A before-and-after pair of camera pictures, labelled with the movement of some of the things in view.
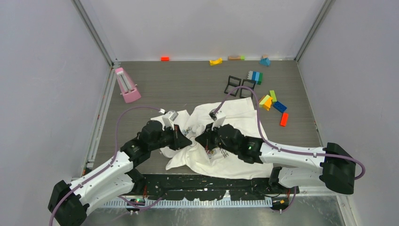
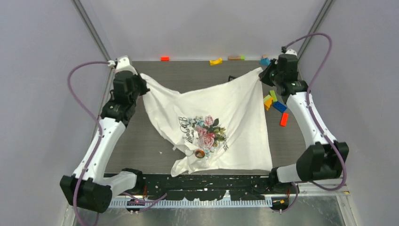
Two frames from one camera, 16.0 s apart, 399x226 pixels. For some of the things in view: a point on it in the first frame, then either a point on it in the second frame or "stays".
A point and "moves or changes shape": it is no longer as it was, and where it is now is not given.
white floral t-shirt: x=240 y=114 moves or changes shape
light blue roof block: x=265 y=61 stays
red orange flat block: x=284 y=119 stays
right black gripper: x=205 y=139 → x=264 y=76
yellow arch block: x=219 y=61 stays
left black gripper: x=179 y=140 → x=144 y=89
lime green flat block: x=273 y=95 stays
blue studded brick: x=279 y=106 stays
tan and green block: x=239 y=58 stays
